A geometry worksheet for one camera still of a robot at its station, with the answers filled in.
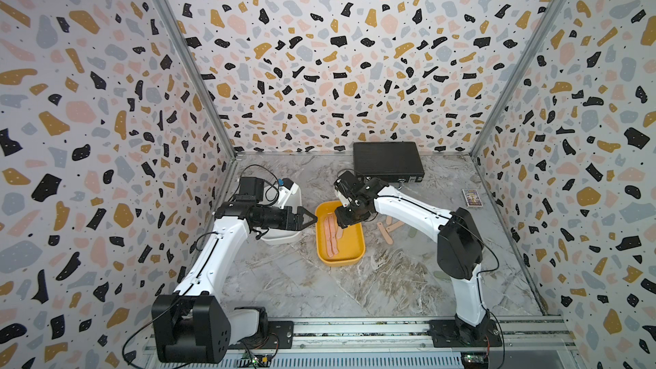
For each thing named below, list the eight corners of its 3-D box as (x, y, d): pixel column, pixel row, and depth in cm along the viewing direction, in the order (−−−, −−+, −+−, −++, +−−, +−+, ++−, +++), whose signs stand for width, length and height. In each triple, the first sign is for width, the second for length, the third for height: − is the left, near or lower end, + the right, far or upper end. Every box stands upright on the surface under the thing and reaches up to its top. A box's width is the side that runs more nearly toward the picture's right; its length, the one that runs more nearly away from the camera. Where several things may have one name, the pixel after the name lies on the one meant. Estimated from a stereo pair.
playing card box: (467, 207, 106) (470, 203, 104) (462, 192, 111) (464, 189, 109) (480, 207, 106) (482, 203, 104) (474, 192, 111) (476, 189, 109)
